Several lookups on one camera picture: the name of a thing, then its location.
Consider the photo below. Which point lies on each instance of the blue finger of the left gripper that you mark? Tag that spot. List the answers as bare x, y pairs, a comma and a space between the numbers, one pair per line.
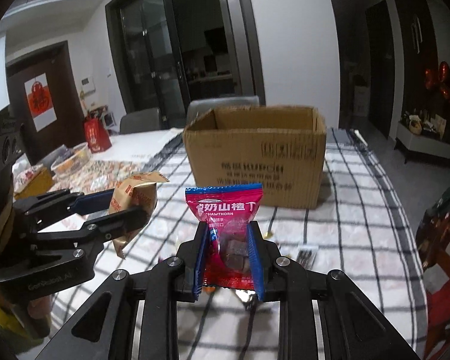
112, 224
92, 200

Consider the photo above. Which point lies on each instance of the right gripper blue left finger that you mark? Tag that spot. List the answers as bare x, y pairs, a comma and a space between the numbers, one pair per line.
180, 277

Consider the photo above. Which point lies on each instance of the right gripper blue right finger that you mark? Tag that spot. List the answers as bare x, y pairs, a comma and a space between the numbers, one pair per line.
275, 277

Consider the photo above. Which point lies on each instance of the pink hawthorn snack packet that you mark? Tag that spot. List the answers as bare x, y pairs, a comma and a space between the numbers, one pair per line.
227, 211

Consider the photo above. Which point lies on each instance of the beige orange snack bag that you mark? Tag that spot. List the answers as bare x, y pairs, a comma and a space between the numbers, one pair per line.
138, 190

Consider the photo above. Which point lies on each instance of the black white long snack bar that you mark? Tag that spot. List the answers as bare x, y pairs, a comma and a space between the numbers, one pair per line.
306, 256

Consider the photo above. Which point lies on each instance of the person left hand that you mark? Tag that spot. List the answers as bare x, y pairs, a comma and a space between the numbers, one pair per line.
40, 308

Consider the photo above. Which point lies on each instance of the tissue pack in box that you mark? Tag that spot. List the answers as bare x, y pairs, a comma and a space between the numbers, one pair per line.
33, 181

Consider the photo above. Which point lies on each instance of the round snack tray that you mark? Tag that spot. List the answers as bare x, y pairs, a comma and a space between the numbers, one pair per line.
71, 161

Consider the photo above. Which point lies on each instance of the patterned table mat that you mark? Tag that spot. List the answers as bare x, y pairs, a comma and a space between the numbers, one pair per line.
96, 176

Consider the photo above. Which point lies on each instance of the red gift bag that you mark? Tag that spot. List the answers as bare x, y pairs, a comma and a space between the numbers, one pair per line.
96, 135

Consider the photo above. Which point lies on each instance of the brown cardboard box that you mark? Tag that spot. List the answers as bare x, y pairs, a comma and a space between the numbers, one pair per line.
280, 147

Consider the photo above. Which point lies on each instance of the grey dining chair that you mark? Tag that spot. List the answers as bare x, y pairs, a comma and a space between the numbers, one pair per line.
147, 120
199, 107

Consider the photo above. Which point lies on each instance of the red wooden chair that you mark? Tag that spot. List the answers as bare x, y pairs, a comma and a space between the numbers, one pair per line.
432, 240

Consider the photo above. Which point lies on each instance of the white low tv cabinet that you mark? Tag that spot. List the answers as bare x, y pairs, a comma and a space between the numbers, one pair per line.
419, 147

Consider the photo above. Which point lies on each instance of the red balloons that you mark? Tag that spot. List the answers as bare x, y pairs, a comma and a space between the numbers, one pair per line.
438, 78

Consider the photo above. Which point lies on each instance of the red fu wall poster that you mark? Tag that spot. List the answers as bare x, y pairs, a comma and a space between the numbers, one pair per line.
40, 102

